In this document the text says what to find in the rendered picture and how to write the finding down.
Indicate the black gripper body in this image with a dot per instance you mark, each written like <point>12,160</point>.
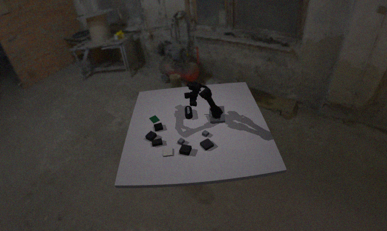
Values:
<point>193,99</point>

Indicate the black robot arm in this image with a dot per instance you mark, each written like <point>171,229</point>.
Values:
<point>207,95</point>

